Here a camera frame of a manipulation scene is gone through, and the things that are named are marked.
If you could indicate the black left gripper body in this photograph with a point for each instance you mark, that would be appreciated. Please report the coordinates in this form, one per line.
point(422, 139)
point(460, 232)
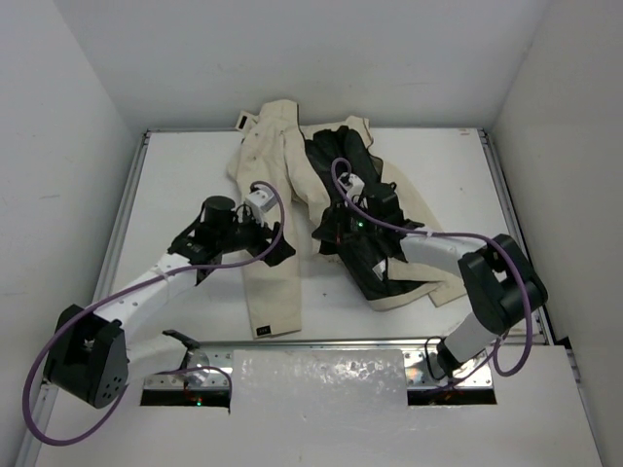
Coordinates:
point(266, 238)

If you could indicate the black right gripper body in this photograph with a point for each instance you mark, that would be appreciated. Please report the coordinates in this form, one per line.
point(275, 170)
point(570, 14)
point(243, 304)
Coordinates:
point(352, 224)

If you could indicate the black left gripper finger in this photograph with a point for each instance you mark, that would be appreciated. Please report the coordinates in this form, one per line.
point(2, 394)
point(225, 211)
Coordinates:
point(258, 248)
point(281, 252)

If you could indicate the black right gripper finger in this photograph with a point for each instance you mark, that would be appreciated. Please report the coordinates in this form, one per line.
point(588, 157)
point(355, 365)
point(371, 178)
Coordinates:
point(329, 240)
point(330, 224)

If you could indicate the beige jacket with black lining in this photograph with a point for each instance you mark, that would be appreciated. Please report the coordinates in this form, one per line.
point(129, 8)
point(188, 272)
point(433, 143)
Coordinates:
point(296, 160)

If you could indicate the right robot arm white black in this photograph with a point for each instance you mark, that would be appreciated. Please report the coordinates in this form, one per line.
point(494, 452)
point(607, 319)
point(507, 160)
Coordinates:
point(487, 287)

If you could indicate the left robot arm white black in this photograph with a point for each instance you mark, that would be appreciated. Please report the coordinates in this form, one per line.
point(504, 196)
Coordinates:
point(92, 354)

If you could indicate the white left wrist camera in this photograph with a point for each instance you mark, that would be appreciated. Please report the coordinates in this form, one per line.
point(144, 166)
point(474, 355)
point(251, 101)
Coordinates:
point(260, 202)

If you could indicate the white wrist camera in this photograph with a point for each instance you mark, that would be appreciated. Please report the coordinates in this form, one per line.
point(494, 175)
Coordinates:
point(260, 202)
point(351, 184)

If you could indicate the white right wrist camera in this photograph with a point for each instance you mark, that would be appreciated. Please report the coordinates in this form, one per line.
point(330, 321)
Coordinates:
point(351, 184)

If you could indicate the silver front mounting rail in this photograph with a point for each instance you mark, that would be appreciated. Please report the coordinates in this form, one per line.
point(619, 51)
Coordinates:
point(213, 365)

